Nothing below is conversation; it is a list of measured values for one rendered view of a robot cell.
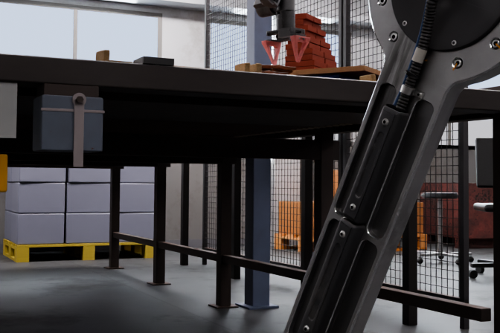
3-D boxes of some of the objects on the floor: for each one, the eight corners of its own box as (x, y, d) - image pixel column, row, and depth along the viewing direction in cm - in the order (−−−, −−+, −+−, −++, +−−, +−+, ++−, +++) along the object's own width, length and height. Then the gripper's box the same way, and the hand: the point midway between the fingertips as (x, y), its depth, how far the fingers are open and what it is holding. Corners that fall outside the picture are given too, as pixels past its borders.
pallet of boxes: (130, 250, 750) (132, 130, 755) (156, 258, 681) (158, 125, 686) (2, 254, 701) (5, 125, 707) (16, 262, 633) (19, 120, 638)
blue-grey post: (279, 308, 413) (281, -150, 424) (249, 310, 406) (253, -155, 417) (263, 303, 429) (267, -138, 440) (235, 305, 421) (239, -144, 432)
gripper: (260, 13, 241) (260, 65, 241) (295, 7, 231) (295, 60, 231) (276, 16, 246) (277, 67, 245) (310, 10, 236) (311, 62, 235)
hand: (286, 61), depth 238 cm, fingers open, 9 cm apart
